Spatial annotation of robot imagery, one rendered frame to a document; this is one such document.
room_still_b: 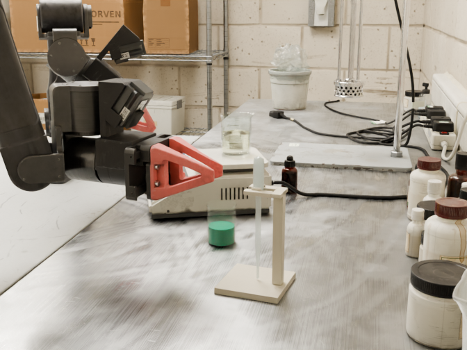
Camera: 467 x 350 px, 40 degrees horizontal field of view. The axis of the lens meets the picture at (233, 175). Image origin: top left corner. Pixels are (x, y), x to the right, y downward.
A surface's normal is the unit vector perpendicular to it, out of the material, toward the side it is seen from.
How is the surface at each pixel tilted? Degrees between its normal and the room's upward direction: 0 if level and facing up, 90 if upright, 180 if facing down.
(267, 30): 90
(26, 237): 0
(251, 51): 90
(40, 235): 0
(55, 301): 0
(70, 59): 82
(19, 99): 84
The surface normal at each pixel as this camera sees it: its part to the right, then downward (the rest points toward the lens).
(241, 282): 0.00, -0.97
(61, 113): 0.38, 0.24
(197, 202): 0.17, 0.25
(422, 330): -0.73, 0.18
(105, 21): -0.27, 0.25
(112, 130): 0.94, 0.11
